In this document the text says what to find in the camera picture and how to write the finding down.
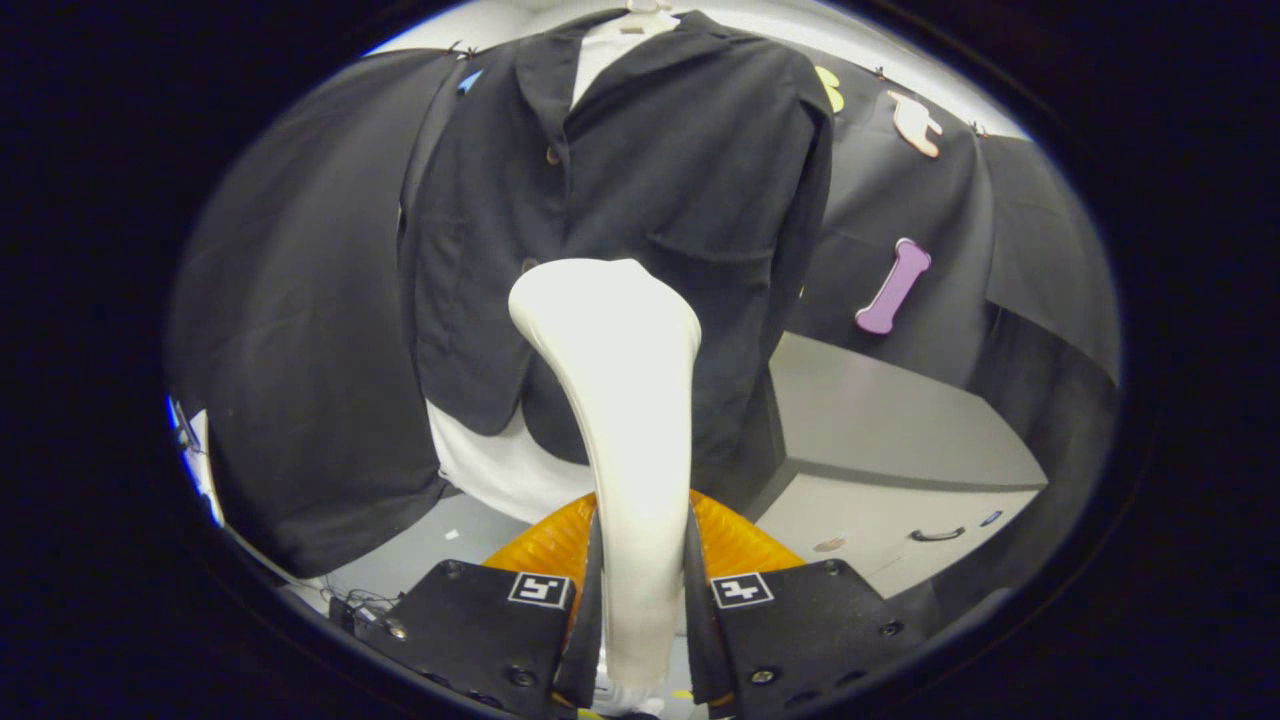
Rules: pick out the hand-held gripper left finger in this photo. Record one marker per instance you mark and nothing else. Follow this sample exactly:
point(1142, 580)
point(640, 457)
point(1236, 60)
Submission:
point(470, 630)

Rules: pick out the grey cabinet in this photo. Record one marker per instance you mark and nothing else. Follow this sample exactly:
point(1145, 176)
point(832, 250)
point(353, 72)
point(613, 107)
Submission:
point(880, 420)

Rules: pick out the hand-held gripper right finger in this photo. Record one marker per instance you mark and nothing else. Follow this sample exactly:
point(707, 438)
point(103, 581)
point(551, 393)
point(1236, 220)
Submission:
point(810, 630)

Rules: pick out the black jacket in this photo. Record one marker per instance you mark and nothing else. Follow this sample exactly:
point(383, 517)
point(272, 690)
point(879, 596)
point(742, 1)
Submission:
point(680, 180)

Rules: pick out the black backdrop cloth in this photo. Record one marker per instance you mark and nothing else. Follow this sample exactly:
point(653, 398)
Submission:
point(300, 300)

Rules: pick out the white garment steamer head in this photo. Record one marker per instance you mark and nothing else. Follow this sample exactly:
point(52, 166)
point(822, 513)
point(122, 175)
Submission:
point(630, 420)

